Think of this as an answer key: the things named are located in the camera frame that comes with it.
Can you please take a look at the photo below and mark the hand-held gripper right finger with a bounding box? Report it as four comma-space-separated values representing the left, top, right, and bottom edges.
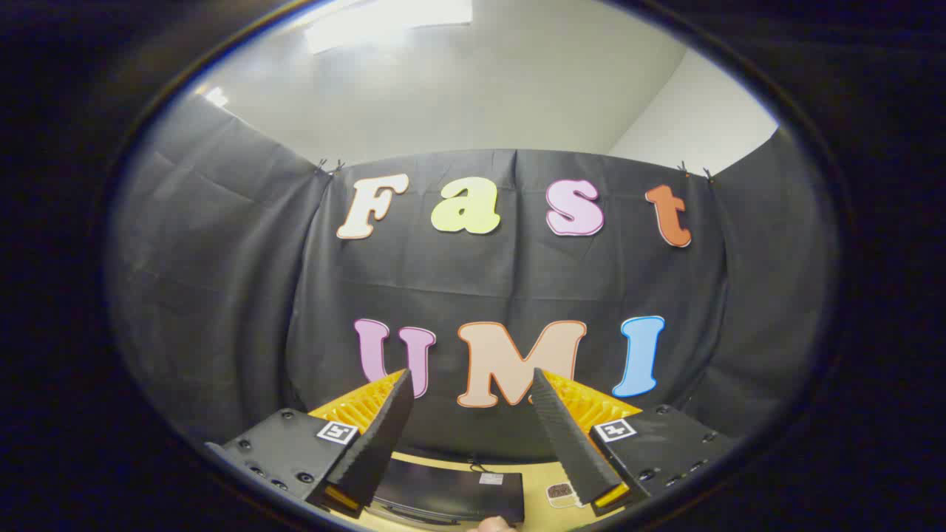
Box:
531, 367, 736, 516

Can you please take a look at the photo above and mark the black toaster oven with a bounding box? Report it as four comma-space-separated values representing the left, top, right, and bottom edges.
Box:
367, 452, 527, 527

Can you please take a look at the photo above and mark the white divided seasoning dish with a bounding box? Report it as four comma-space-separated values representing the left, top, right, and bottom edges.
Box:
546, 482, 586, 510

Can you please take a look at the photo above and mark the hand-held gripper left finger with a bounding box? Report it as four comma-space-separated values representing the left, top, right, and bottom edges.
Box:
205, 368, 415, 519

